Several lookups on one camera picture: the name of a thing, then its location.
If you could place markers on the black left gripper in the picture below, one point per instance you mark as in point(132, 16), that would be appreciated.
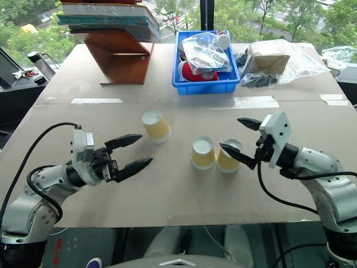
point(100, 163)

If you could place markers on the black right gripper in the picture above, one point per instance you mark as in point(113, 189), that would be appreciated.
point(266, 149)

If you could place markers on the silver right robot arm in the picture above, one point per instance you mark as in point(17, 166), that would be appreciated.
point(332, 190)

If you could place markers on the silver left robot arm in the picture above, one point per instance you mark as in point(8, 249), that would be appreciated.
point(30, 206)

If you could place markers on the stack of books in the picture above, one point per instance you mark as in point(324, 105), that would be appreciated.
point(111, 18)

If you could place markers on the yellow paper cup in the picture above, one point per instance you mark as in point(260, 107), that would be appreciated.
point(157, 127)
point(203, 153)
point(227, 163)

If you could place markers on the clear tape strip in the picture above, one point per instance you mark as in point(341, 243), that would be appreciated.
point(96, 100)
point(251, 102)
point(334, 99)

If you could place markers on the bag of black parts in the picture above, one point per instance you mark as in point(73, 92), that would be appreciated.
point(258, 79)

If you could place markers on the blue plastic bin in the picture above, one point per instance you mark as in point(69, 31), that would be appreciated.
point(206, 86)

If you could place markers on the brown cardboard box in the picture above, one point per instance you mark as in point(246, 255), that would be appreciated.
point(269, 62)

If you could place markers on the red round object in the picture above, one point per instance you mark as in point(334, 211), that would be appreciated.
point(192, 74)

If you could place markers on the brown wooden shelf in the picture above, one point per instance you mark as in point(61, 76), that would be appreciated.
point(122, 61)

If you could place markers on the clear bag of packets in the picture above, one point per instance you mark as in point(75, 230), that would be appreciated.
point(206, 54)

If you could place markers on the cardboard box in plastic bag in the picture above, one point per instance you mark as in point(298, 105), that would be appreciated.
point(301, 61)

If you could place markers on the purple round object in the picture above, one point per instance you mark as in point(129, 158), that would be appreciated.
point(94, 263)

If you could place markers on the black round cap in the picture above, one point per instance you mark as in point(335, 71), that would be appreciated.
point(39, 79)

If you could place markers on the silver robot torso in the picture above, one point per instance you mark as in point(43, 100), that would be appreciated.
point(178, 262)

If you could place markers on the black side desk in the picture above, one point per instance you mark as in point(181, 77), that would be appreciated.
point(16, 106)

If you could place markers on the black bottle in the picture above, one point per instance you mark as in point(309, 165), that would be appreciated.
point(42, 65)

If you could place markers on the crumpled clear plastic bag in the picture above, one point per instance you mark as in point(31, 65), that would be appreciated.
point(338, 57)

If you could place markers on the red key bundle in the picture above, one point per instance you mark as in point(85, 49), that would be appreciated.
point(26, 74)

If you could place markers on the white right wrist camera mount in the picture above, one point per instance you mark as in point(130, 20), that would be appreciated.
point(277, 131)

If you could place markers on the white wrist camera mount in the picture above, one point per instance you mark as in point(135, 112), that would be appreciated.
point(81, 156)
point(277, 131)

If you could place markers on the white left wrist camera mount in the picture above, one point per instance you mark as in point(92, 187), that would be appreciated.
point(81, 156)

